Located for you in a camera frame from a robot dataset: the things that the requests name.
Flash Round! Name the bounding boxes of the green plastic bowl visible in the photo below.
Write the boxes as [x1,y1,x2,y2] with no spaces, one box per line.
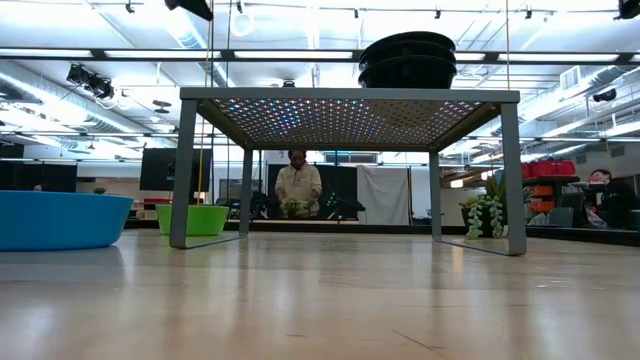
[154,203,231,237]

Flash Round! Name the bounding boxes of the black bowl floral inside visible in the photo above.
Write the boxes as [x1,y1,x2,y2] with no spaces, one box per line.
[360,30,457,55]
[358,39,458,71]
[357,53,458,90]

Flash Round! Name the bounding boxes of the blue plastic bowl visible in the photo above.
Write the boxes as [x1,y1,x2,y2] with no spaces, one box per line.
[0,189,135,252]

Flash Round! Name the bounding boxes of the black spotlight cluster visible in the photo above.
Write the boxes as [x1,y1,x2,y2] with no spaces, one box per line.
[65,63,116,101]

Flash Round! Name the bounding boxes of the black flat screen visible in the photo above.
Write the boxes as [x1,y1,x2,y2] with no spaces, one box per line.
[139,147,214,193]

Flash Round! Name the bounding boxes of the grey perforated metal shelf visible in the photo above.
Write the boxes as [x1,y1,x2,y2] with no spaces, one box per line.
[168,87,529,257]

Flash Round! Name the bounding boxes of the red storage bin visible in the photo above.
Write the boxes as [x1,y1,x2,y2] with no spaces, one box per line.
[520,159,577,179]

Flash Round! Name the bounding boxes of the person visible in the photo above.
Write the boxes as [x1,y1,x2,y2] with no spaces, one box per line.
[274,149,324,219]
[587,168,640,229]

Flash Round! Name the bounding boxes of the orange storage bins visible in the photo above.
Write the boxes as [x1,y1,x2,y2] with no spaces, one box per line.
[529,184,556,214]

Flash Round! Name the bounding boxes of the grey chair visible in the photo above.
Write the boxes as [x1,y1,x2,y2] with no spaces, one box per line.
[549,205,575,229]

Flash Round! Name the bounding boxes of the green leafy plant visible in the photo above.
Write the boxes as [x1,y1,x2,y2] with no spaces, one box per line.
[279,198,312,219]

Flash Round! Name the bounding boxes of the black partition panel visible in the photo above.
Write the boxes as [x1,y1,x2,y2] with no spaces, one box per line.
[267,163,359,221]

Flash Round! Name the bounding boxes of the green succulent plant in pot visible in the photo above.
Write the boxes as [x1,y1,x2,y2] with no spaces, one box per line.
[458,173,537,240]

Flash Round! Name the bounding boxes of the white hanging cloth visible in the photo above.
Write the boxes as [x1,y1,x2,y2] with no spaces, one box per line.
[356,164,412,226]

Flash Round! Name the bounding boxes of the yellow hanging cable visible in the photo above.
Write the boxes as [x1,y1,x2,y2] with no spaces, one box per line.
[196,0,215,207]

